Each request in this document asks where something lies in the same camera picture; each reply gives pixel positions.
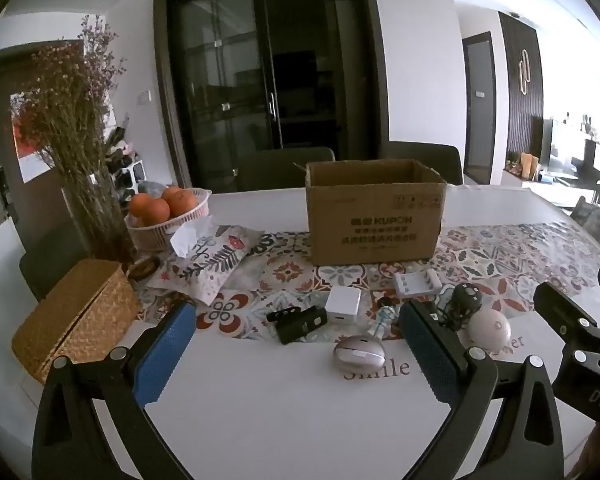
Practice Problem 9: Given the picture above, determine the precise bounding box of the woven straw box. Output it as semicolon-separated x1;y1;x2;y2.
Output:
11;259;142;386

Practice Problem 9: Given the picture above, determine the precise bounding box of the silver oval mouse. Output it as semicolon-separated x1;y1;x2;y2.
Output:
333;336;387;371

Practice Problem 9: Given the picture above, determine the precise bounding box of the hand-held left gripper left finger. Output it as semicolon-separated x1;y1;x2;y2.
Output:
31;300;198;480

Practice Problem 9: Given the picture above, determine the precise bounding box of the black door lock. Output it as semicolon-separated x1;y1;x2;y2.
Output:
0;166;19;224

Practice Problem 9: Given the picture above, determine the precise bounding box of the flat screen television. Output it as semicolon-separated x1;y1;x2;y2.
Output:
540;117;600;177

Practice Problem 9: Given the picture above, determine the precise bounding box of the white cube charger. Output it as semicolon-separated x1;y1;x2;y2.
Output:
325;287;362;327

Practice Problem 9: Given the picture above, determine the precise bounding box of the red white wall poster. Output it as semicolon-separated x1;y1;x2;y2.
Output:
10;92;57;184

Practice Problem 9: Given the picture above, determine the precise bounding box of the dried flower bouquet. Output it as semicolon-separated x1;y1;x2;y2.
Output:
12;15;131;261

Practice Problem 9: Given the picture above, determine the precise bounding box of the black round gadget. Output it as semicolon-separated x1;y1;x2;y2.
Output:
437;282;482;332

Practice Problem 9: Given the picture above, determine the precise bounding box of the brown wooden door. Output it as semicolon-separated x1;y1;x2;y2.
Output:
0;42;88;261

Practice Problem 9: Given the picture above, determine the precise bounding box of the white plastic basket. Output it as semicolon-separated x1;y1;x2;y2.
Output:
125;188;213;254

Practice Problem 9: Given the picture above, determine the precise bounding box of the dark dining chair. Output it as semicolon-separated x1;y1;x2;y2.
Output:
237;146;337;194
380;143;464;186
19;220;92;302

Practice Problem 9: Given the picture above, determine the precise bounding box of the white tissue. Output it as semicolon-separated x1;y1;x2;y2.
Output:
170;215;215;257

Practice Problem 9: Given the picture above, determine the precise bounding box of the white printed tablecloth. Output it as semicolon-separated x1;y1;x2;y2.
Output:
10;182;600;480

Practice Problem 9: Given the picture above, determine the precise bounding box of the dark slatted wall panel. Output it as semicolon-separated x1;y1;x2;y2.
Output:
497;10;546;171

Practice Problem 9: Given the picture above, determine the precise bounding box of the dark interior door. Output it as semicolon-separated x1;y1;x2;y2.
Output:
461;31;497;186

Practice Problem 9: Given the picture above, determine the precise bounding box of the glass vase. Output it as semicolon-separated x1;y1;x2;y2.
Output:
61;180;137;267

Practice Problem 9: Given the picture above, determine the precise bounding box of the round wooden coaster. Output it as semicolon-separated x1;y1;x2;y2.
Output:
125;255;162;281

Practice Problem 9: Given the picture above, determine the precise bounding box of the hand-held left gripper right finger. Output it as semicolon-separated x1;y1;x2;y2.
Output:
398;299;579;480

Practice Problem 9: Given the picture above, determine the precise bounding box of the pink round gadget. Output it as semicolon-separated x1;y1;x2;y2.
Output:
467;307;513;354

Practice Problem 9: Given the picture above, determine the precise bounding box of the patterned cushion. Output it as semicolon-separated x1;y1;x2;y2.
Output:
570;195;600;247

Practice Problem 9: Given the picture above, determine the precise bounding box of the white shoe rack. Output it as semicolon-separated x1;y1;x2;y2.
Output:
107;157;149;196

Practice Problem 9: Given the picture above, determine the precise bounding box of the leaf print tissue pouch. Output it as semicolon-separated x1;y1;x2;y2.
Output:
145;222;266;307

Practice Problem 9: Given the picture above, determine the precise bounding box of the patterned table runner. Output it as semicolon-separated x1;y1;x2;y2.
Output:
130;220;600;342

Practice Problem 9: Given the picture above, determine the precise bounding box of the black power adapter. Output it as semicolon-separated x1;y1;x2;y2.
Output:
266;305;329;345

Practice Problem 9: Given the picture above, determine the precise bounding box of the small white blue gadget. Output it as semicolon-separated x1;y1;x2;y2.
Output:
367;297;397;343

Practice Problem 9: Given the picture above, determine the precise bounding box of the dark glass door cabinet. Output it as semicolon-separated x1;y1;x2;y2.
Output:
152;0;392;194

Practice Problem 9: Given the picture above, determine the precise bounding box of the brown cardboard box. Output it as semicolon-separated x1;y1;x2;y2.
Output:
304;159;448;267

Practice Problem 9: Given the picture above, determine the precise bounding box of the white battery charger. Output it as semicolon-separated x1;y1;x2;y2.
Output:
393;268;442;297

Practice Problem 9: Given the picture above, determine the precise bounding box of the white media console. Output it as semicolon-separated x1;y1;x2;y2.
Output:
502;167;600;211

